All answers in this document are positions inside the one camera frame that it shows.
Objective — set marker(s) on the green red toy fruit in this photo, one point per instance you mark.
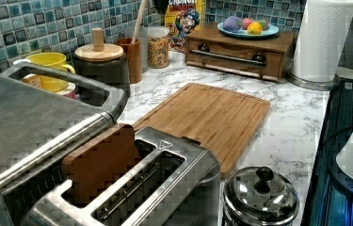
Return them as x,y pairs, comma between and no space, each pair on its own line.
264,23

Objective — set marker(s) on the silver two-slot toaster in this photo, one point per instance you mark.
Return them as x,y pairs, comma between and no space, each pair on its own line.
175,184

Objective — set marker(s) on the wooden drawer box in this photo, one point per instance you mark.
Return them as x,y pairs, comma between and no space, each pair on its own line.
266,57

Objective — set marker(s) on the stainless steel toaster oven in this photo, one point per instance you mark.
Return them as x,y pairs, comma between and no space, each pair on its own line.
38,128

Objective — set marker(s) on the clear cereal jar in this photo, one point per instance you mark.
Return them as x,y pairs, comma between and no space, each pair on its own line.
158,47

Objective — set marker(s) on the dark canister with wooden lid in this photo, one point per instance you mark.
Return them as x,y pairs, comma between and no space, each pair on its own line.
104,62

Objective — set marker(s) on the yellow cereal box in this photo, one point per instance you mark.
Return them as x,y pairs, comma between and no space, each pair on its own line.
183,17

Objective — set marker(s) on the brown wooden utensil holder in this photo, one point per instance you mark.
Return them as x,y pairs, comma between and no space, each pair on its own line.
131,47

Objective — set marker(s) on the purple toy fruit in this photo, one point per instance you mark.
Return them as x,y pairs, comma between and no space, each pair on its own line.
232,24

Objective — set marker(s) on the yellow toy lemon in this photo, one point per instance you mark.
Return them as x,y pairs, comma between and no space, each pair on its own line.
255,29

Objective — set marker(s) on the brown toast slice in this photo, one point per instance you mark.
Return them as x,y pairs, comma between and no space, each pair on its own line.
96,165

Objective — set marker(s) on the wooden spoon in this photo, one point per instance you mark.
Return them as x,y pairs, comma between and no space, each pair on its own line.
140,14

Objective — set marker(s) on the pink toy fruit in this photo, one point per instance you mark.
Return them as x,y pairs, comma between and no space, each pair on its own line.
246,22

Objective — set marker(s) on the bamboo cutting board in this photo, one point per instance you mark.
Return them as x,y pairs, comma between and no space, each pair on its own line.
221,120

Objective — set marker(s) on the pink white bowl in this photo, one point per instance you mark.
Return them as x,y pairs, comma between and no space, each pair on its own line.
69,91

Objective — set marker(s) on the steel pot with lid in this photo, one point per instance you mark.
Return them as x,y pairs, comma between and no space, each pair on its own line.
259,196

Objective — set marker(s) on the yellow mug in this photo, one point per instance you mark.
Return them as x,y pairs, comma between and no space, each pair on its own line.
53,62

